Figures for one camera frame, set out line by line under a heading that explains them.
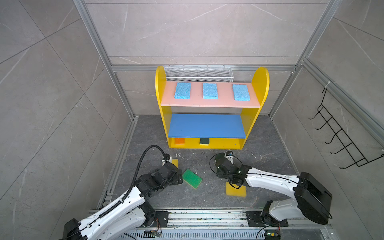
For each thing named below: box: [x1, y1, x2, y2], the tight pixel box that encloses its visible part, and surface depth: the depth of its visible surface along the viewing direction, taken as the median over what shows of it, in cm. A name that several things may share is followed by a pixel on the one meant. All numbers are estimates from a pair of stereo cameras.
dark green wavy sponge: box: [200, 137, 210, 144], surface depth 103 cm
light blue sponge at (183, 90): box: [175, 82, 191, 100], surface depth 76 cm
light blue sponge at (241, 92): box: [232, 84, 251, 101], surface depth 76 cm
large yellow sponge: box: [225, 181, 247, 198], surface depth 83 cm
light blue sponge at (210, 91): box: [202, 83, 219, 100], surface depth 76 cm
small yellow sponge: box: [171, 159, 179, 169], surface depth 95 cm
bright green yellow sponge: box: [182, 169, 203, 190], surface depth 87 cm
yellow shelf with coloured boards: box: [155, 66, 270, 150], surface depth 79 cm
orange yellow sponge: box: [175, 137, 185, 145], surface depth 103 cm
